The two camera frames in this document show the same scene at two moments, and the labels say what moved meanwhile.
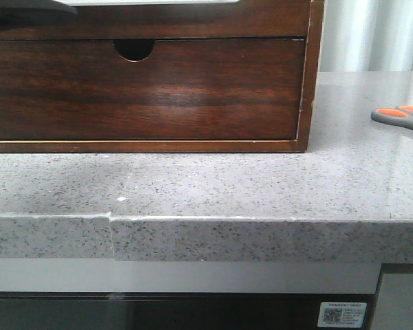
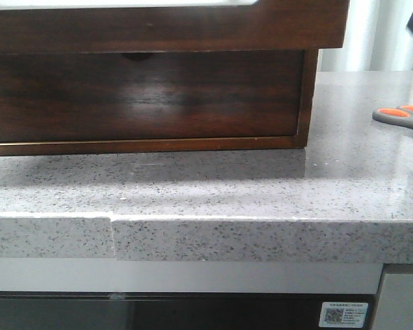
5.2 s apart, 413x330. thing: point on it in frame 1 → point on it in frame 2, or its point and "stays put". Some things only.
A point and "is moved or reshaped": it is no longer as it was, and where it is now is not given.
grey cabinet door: [402, 302] stays put
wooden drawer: [250, 20] is moved or reshaped
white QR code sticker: [341, 314] stays put
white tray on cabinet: [150, 3] stays put
